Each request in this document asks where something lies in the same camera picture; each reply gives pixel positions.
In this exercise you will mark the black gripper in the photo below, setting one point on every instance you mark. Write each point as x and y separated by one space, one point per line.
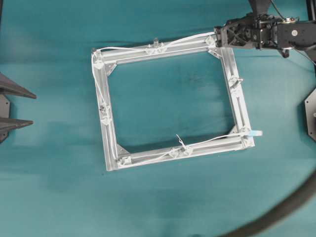
248 32

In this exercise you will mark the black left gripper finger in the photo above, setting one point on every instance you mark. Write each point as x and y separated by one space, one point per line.
9 87

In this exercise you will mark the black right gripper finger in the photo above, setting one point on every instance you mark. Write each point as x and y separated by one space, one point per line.
8 124

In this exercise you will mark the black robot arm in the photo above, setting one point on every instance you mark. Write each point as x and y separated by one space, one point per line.
291 34

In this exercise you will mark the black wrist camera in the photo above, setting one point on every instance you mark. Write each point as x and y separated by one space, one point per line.
260 7

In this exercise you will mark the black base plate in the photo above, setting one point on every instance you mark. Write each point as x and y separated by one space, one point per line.
310 110

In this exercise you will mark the aluminium extrusion frame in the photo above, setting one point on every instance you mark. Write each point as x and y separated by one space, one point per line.
171 108

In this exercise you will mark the aluminium pin post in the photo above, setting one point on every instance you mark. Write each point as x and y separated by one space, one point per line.
155 43

